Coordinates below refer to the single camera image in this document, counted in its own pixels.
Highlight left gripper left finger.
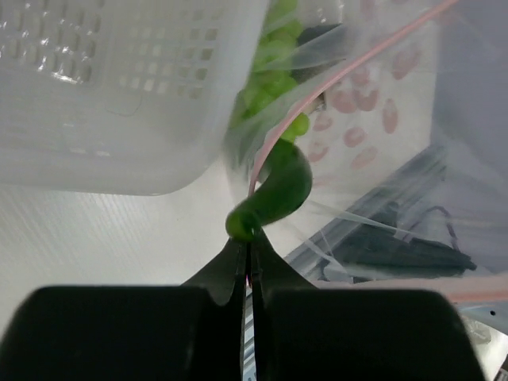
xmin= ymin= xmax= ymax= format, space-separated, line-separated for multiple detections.
xmin=1 ymin=241 xmax=248 ymax=380

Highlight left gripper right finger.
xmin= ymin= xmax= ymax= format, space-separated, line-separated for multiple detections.
xmin=249 ymin=233 xmax=484 ymax=380

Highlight green chili pepper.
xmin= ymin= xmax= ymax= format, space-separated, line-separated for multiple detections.
xmin=225 ymin=140 xmax=313 ymax=242

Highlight green grape bunch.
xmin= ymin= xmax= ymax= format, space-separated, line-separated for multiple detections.
xmin=229 ymin=1 xmax=303 ymax=129

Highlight clear zip top bag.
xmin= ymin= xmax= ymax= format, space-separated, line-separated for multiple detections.
xmin=226 ymin=1 xmax=507 ymax=308

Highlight white plastic basket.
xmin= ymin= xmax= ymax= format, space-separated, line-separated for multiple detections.
xmin=1 ymin=1 xmax=269 ymax=195

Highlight aluminium mounting rail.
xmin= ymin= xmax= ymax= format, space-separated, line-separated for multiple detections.
xmin=285 ymin=144 xmax=508 ymax=279

